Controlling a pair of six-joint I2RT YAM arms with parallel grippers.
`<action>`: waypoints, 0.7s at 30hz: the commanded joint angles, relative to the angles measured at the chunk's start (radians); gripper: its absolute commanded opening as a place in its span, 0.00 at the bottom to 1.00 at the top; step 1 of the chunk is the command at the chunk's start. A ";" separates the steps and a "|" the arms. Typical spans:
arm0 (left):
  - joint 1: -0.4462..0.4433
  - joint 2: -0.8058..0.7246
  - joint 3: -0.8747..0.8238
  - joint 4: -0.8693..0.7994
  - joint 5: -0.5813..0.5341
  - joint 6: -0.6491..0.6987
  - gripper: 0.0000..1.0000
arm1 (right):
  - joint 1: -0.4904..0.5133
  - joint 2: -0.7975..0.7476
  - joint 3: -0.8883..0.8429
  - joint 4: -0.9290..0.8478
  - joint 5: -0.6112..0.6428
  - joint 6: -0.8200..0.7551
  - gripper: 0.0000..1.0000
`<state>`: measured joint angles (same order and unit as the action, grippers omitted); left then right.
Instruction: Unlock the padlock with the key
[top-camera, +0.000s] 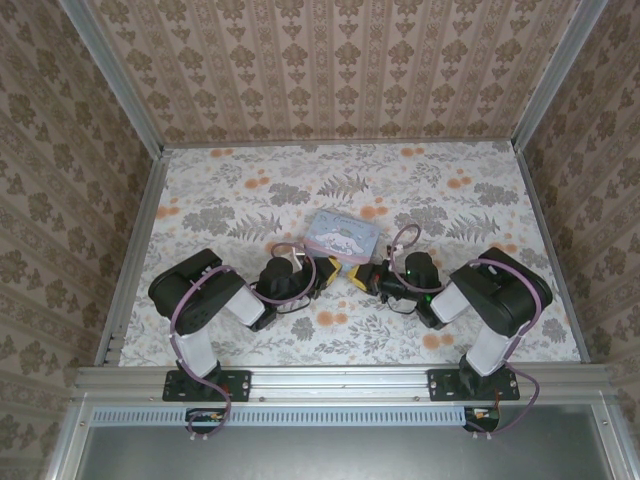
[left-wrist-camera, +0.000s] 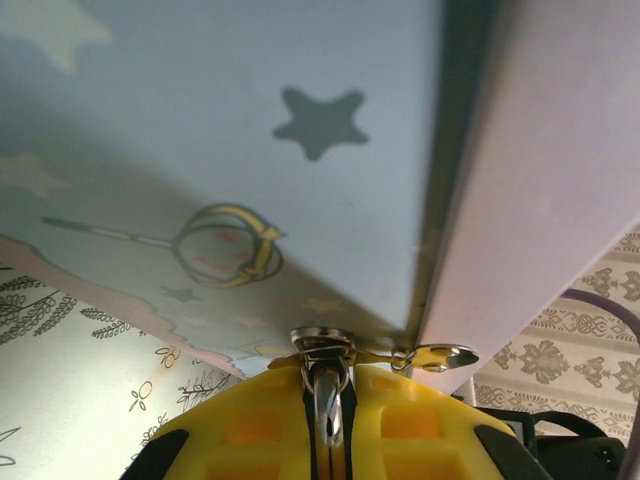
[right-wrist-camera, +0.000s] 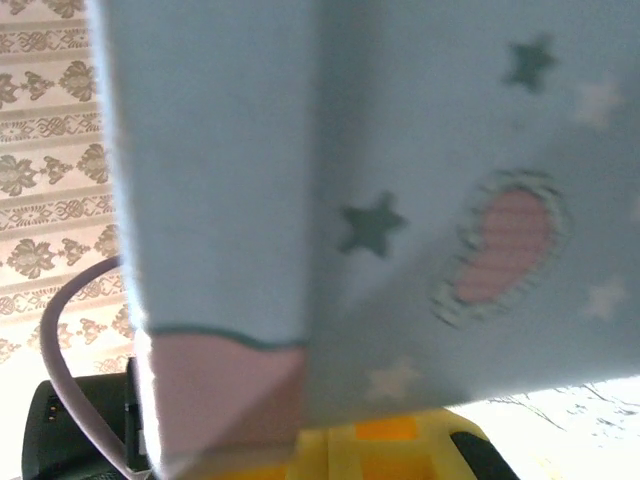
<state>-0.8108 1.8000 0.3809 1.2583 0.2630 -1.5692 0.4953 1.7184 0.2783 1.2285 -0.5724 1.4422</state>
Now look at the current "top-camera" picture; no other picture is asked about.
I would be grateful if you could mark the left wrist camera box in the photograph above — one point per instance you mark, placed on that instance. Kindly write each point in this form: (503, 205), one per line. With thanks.
(299, 259)

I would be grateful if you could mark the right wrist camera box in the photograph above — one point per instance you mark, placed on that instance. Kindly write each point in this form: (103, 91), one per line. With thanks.
(395, 250)

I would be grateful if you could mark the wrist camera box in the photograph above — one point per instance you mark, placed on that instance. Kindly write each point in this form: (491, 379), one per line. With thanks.
(299, 259)
(395, 250)

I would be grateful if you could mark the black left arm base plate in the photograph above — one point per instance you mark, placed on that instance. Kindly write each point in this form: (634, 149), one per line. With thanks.
(235, 385)

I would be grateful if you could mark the aluminium side rail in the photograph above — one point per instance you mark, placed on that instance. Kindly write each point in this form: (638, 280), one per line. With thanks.
(137, 240)
(543, 225)

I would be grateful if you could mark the black connector board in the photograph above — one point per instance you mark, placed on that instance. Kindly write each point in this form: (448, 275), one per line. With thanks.
(482, 414)
(200, 415)

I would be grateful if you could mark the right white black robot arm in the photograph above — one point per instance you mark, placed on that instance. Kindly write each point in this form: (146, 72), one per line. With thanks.
(505, 295)

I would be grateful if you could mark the aluminium frame post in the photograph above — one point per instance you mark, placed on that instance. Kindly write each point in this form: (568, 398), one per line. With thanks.
(556, 75)
(115, 75)

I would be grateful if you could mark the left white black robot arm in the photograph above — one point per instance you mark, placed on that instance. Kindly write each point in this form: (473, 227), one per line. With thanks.
(210, 310)

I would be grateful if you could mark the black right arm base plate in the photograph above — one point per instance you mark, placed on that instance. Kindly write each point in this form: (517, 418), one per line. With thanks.
(445, 385)

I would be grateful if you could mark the aluminium back rail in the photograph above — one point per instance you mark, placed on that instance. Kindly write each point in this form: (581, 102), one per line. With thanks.
(340, 144)

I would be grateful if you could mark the aluminium mounting rail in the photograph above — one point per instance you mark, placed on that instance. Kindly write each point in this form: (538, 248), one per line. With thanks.
(340, 380)

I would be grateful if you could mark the grey metal panel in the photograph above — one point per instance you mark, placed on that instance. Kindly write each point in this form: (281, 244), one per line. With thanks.
(340, 455)

